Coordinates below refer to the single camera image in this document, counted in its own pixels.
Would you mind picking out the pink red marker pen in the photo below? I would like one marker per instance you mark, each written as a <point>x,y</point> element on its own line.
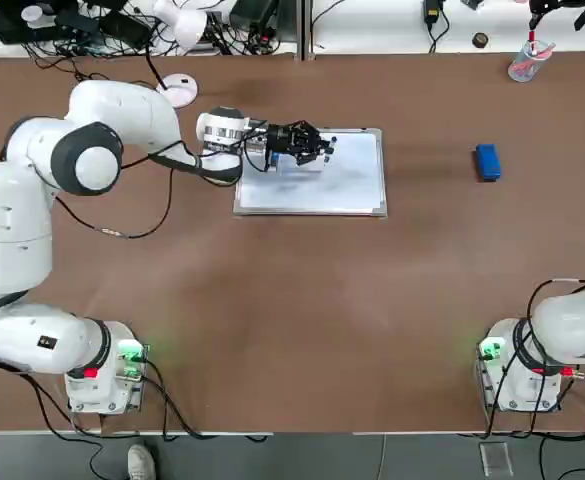
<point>546,51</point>

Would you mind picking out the red capped marker pen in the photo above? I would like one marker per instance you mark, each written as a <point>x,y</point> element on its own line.
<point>532,42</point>

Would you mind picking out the aluminium frame post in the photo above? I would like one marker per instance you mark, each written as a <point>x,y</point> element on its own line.
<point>305,30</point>

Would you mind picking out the white desk lamp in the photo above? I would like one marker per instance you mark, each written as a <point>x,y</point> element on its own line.
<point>184,22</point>

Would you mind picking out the black tape roll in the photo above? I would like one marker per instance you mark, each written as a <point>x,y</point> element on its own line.
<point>481,40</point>

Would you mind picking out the clear plastic pen cup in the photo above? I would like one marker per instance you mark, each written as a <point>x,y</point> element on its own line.
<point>522,67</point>

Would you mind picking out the silver framed whiteboard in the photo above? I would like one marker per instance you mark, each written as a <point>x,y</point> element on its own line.
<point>322,195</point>

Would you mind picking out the person's foot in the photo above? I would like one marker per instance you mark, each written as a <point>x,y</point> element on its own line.
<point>141,462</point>

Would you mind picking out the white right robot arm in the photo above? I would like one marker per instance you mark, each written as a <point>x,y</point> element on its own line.
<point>572,320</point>

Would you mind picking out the black power adapter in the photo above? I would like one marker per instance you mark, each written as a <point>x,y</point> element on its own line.
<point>433,11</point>

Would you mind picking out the clear floor plate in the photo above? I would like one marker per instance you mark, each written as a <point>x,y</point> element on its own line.
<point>496,459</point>

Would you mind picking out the blue whiteboard eraser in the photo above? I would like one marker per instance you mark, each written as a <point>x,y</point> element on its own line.
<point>488,162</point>

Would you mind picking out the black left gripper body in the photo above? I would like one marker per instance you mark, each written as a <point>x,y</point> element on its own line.
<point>281,138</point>

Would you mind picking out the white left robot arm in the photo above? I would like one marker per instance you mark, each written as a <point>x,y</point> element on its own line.
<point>17,225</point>

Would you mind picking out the black power supply box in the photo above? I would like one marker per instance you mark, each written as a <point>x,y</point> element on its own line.
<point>254,15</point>

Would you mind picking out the circuit board red light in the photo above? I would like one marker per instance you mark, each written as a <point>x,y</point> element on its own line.
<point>267,37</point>

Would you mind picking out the white bowl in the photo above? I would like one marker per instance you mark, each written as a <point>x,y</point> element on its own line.
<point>33,15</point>

